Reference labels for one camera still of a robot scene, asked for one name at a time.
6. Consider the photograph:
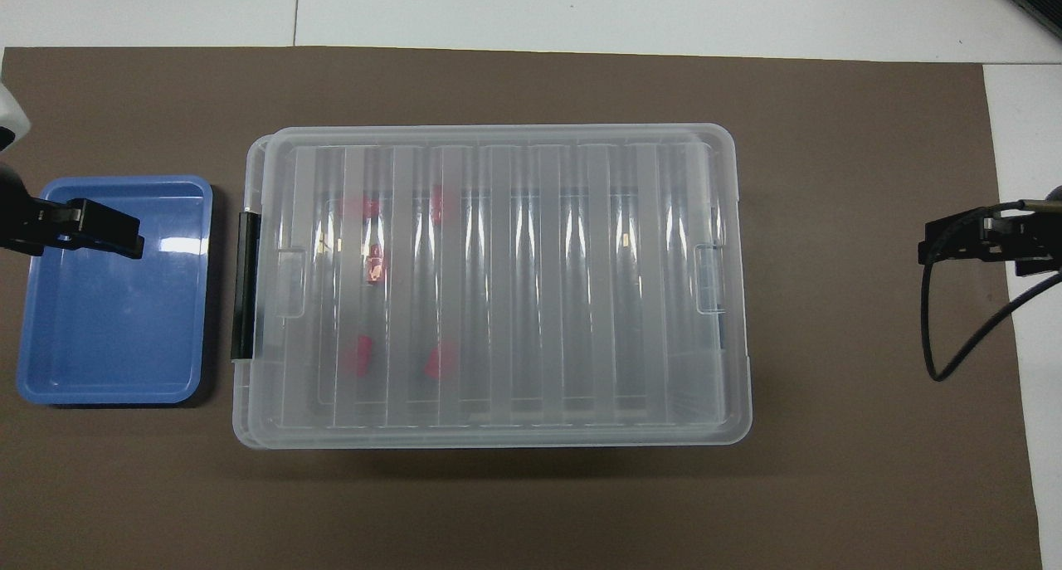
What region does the clear ribbed plastic lid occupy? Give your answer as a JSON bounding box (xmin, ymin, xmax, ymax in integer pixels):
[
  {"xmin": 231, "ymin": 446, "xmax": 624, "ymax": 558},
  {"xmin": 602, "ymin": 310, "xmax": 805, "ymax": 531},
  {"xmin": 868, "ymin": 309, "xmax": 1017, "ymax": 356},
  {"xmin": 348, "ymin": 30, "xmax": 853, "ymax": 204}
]
[{"xmin": 249, "ymin": 123, "xmax": 753, "ymax": 449}]

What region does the black box latch handle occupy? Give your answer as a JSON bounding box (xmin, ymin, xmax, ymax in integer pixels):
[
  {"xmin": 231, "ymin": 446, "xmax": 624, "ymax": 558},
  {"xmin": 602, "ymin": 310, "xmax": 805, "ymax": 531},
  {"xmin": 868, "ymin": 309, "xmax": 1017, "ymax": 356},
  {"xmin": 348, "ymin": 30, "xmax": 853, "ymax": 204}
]
[{"xmin": 230, "ymin": 210, "xmax": 263, "ymax": 362}]

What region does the blue plastic tray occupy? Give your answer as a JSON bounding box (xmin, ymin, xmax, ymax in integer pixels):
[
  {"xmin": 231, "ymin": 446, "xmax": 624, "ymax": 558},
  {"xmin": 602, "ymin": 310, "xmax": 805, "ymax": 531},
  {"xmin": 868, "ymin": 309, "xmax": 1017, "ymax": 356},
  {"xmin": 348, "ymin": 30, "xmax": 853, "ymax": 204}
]
[{"xmin": 17, "ymin": 175, "xmax": 214, "ymax": 407}]

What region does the clear plastic storage box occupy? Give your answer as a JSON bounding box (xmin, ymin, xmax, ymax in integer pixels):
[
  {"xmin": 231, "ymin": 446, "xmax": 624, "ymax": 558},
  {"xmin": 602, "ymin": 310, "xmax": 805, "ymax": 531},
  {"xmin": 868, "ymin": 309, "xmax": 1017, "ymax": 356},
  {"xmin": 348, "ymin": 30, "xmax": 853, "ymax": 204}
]
[{"xmin": 231, "ymin": 133, "xmax": 724, "ymax": 451}]

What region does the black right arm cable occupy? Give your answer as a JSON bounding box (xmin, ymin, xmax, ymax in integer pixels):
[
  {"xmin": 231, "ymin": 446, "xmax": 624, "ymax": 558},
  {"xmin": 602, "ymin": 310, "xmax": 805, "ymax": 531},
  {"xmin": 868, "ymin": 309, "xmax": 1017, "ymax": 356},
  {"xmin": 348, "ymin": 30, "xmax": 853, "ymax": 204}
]
[{"xmin": 921, "ymin": 201, "xmax": 1062, "ymax": 382}]

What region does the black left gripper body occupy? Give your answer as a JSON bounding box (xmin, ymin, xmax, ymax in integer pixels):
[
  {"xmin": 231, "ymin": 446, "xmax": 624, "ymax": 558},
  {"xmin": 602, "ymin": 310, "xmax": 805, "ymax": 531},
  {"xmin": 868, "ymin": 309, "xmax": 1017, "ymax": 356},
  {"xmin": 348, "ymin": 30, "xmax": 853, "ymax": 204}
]
[{"xmin": 0, "ymin": 162, "xmax": 52, "ymax": 257}]

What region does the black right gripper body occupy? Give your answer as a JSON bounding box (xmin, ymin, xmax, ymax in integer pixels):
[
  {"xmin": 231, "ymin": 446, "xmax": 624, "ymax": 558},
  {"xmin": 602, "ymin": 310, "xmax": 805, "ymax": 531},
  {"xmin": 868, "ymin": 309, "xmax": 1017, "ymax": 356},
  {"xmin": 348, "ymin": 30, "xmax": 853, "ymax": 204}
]
[{"xmin": 996, "ymin": 213, "xmax": 1062, "ymax": 276}]

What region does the brown table mat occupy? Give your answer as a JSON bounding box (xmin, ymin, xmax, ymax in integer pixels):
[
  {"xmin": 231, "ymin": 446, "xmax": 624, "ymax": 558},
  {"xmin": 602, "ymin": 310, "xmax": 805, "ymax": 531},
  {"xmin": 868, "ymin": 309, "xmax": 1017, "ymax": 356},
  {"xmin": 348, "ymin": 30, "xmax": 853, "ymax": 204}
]
[{"xmin": 0, "ymin": 46, "xmax": 1044, "ymax": 570}]

